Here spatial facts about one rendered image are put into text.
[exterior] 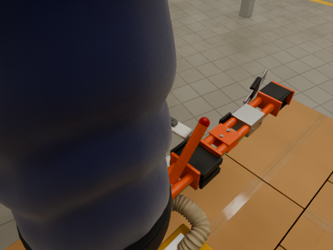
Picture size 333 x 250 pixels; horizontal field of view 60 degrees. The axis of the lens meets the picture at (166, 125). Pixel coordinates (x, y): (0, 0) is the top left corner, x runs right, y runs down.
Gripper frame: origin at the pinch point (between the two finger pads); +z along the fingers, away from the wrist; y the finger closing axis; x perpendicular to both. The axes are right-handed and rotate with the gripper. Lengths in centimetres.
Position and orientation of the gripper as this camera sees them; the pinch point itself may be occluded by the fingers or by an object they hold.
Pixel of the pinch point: (183, 153)
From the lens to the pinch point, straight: 66.3
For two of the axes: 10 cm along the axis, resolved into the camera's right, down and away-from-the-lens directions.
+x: -6.4, 5.4, -5.5
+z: 7.7, 4.5, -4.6
